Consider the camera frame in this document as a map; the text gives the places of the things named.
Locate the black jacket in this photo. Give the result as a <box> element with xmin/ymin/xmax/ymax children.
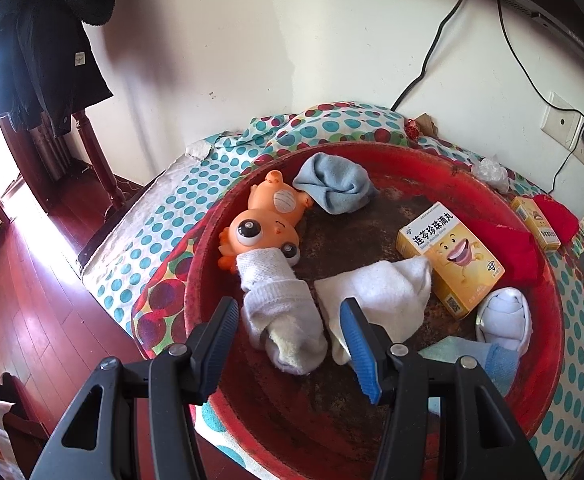
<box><xmin>0</xmin><ymin>0</ymin><xmax>115</xmax><ymax>133</ymax></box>

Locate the red sock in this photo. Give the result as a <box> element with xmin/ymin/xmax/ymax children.
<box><xmin>532</xmin><ymin>194</ymin><xmax>580</xmax><ymax>246</ymax></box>
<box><xmin>464</xmin><ymin>219</ymin><xmax>540</xmax><ymax>286</ymax></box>

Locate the dark red wooden chair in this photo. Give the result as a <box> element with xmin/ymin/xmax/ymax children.
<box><xmin>0</xmin><ymin>107</ymin><xmax>128</xmax><ymax>208</ymax></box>

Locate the orange rubber toy figure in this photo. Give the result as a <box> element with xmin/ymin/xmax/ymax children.
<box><xmin>219</xmin><ymin>170</ymin><xmax>315</xmax><ymax>273</ymax></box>

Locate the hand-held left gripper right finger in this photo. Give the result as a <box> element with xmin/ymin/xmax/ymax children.
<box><xmin>338</xmin><ymin>297</ymin><xmax>548</xmax><ymax>480</ymax></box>

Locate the large yellow medicine box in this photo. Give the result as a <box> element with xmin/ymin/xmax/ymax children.
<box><xmin>396</xmin><ymin>201</ymin><xmax>506</xmax><ymax>319</ymax></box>

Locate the white table pad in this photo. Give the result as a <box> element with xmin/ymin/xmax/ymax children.
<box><xmin>77</xmin><ymin>140</ymin><xmax>218</xmax><ymax>271</ymax></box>

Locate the black adapter cable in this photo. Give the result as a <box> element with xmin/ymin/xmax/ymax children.
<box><xmin>546</xmin><ymin>142</ymin><xmax>584</xmax><ymax>197</ymax></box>

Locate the red round basin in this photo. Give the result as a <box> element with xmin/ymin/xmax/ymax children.
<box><xmin>184</xmin><ymin>142</ymin><xmax>565</xmax><ymax>480</ymax></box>

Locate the white sock pair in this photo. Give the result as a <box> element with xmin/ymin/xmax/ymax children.
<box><xmin>474</xmin><ymin>287</ymin><xmax>532</xmax><ymax>353</ymax></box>
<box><xmin>236</xmin><ymin>249</ymin><xmax>329</xmax><ymax>376</ymax></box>

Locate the crumpled clear plastic bag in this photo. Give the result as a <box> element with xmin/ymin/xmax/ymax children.
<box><xmin>472</xmin><ymin>157</ymin><xmax>510</xmax><ymax>193</ymax></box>

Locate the light blue sock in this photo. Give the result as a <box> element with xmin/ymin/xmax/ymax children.
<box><xmin>419</xmin><ymin>335</ymin><xmax>520</xmax><ymax>396</ymax></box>

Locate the small yellow medicine box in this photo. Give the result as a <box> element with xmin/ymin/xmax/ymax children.
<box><xmin>509</xmin><ymin>196</ymin><xmax>562</xmax><ymax>252</ymax></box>

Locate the white coaxial wall socket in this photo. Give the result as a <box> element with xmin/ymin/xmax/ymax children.
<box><xmin>542</xmin><ymin>91</ymin><xmax>584</xmax><ymax>151</ymax></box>

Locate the polka dot tablecloth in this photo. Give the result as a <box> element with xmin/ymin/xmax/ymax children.
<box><xmin>84</xmin><ymin>101</ymin><xmax>584</xmax><ymax>480</ymax></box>

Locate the grey-blue sock bundle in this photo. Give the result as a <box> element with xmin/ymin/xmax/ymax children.
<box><xmin>292</xmin><ymin>152</ymin><xmax>379</xmax><ymax>215</ymax></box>

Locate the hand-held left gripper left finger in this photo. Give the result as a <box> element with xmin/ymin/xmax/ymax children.
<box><xmin>31</xmin><ymin>296</ymin><xmax>240</xmax><ymax>480</ymax></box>

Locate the thin black monitor cable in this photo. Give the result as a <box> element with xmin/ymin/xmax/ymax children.
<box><xmin>496</xmin><ymin>0</ymin><xmax>584</xmax><ymax>117</ymax></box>

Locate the thick black cable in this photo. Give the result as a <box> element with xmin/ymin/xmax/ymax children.
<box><xmin>388</xmin><ymin>0</ymin><xmax>473</xmax><ymax>112</ymax></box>

